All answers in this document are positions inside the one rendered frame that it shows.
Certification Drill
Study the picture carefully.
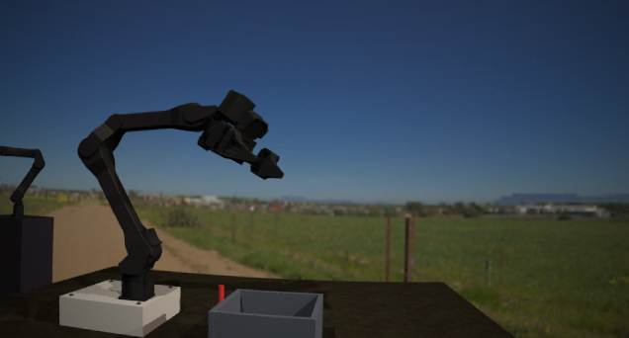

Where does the red peg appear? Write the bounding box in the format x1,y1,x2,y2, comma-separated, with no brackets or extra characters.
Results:
218,285,225,303

